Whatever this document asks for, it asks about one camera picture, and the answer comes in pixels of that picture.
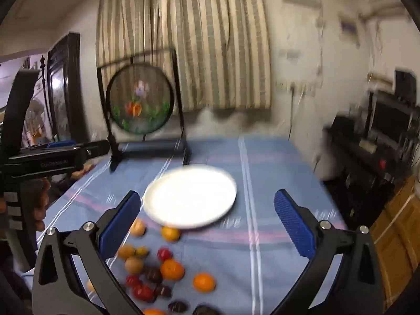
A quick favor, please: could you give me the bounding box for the round embroidered screen black stand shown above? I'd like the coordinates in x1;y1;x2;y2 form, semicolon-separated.
97;49;192;171

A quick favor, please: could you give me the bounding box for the small wall picture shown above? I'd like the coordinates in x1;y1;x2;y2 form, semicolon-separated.
338;15;361;46

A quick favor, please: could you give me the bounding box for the white plate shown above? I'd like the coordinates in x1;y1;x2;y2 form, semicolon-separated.
143;164;237;230

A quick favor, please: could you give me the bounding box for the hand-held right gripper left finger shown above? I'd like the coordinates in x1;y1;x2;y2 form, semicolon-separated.
31;190;145;315

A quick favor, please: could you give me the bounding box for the large dark water chestnut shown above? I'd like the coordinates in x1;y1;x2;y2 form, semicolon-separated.
192;304;220;315

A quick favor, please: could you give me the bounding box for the person's left hand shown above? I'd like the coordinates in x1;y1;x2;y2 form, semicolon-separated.
33;177;52;232

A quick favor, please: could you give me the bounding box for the small dark water chestnut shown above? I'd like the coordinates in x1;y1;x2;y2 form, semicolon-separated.
154;284;173;298

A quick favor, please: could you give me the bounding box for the dark wooden cabinet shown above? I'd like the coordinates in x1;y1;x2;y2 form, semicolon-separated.
46;32;91;143

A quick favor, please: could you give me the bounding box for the black shelf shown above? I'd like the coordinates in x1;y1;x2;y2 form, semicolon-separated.
323;69;420;227

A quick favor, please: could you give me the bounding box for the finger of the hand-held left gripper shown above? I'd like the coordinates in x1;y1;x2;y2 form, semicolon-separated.
74;139;110;165
20;140;77;153

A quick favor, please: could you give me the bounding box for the striped curtain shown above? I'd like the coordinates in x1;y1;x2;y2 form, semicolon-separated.
95;0;273;112

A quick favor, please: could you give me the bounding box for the blue striped tablecloth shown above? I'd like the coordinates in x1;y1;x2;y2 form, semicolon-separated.
36;136;348;315

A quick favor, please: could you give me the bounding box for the small orange mandarin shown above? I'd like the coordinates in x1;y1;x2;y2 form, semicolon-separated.
117;244;136;260

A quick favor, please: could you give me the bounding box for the light wooden cabinet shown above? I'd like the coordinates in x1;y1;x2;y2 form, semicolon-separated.
369;175;420;306

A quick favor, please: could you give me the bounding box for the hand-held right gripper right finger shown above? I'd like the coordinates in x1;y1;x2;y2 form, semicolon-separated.
274;188;384;315

